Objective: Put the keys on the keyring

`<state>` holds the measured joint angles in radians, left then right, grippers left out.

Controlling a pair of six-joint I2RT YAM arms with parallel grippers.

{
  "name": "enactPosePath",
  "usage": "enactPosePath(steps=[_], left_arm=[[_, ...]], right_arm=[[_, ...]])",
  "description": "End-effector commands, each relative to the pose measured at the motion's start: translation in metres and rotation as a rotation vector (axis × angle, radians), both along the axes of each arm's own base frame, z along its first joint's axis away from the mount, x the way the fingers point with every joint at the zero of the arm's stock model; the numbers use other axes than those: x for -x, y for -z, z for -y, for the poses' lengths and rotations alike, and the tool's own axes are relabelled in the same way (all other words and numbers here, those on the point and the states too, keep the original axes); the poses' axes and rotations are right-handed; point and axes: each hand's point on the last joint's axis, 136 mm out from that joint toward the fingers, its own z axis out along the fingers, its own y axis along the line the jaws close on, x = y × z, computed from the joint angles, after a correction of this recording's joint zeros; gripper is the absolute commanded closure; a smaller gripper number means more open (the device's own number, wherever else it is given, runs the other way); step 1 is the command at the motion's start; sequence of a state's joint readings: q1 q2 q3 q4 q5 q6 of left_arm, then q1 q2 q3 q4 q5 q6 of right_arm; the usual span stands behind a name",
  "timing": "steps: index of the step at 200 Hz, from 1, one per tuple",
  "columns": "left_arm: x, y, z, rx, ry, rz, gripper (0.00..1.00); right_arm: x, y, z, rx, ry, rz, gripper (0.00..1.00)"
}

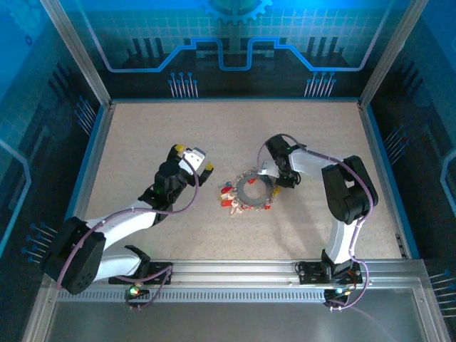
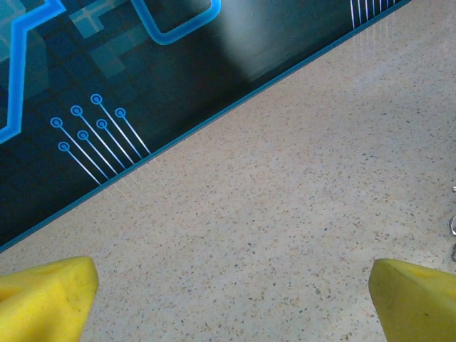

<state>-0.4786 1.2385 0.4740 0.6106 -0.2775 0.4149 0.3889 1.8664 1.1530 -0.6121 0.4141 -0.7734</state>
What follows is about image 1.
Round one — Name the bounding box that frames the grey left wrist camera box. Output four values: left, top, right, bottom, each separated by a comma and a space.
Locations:
181, 147, 207, 176

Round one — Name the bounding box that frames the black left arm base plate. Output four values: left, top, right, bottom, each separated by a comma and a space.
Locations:
108, 261, 175, 286

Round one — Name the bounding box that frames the aluminium table side rail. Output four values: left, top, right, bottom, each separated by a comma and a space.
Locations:
358, 100, 455, 342
21, 100, 115, 342

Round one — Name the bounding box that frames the aluminium frame post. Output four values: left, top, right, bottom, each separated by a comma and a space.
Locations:
39, 0, 114, 108
358, 0, 429, 108

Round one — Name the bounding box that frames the aluminium mounting rail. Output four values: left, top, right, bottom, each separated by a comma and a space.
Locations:
87, 259, 425, 289

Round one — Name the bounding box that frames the grey metal keyring disc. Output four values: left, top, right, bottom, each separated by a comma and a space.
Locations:
234, 174, 276, 211

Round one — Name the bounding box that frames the small lit circuit board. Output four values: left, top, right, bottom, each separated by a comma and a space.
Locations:
126, 284, 150, 299
323, 286, 352, 299

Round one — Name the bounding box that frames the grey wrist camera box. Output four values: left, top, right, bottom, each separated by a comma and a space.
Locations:
256, 159, 281, 178
181, 147, 207, 176

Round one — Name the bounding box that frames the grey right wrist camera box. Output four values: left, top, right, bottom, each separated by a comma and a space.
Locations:
256, 159, 281, 178

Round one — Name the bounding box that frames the grey metal plate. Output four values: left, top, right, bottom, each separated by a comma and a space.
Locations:
44, 289, 428, 342

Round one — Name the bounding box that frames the slotted grey cable duct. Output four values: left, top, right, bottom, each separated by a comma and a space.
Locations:
56, 287, 331, 304

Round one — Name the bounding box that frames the aluminium table end rail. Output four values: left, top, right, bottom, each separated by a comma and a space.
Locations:
110, 98, 361, 105

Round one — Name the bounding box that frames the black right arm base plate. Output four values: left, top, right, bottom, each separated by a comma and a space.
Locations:
296, 261, 363, 286

